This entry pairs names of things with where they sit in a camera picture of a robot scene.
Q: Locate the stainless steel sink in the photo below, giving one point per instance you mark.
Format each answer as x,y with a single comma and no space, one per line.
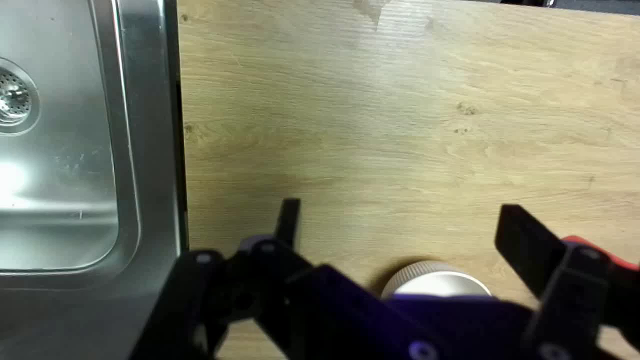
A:
92,193

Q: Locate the beige ceramic bowl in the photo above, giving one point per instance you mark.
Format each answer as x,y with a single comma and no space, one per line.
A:
432,279

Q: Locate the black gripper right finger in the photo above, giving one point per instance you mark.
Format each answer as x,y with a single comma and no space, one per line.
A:
578,287

